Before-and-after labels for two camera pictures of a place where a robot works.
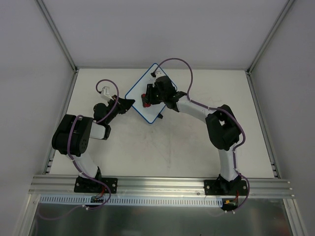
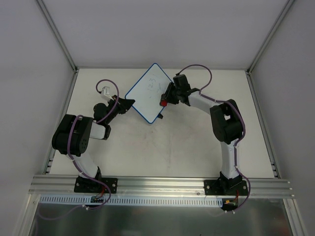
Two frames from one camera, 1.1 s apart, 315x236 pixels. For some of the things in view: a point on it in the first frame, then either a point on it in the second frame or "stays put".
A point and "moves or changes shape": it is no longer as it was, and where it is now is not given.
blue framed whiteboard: x=149 y=113 stays put
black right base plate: x=225 y=187 stays put
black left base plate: x=83 y=185 stays put
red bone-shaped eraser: x=145 y=104 moves or changes shape
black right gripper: x=151 y=93 to x=171 y=93
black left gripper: x=120 y=105 stays put
